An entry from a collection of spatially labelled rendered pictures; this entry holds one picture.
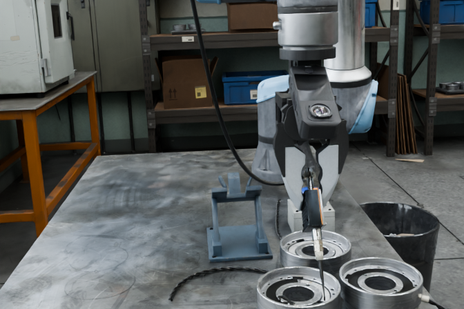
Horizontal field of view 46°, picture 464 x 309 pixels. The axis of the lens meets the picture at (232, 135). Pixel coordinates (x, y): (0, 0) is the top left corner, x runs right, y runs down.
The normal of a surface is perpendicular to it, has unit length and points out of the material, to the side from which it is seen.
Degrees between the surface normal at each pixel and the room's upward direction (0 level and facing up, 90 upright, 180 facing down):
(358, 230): 0
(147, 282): 0
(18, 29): 90
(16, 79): 89
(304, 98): 29
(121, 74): 90
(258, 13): 83
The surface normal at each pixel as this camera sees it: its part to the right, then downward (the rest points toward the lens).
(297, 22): -0.46, 0.22
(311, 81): 0.05, -0.75
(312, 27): 0.00, 0.22
